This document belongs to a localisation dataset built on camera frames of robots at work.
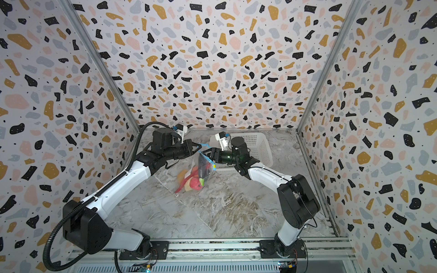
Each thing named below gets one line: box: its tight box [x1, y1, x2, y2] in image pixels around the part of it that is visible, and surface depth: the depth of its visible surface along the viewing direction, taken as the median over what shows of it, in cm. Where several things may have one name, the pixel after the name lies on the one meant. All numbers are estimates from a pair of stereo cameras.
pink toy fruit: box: [189, 176, 203, 191], surface depth 85 cm
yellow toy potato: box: [176, 169, 188, 185], surface depth 95 cm
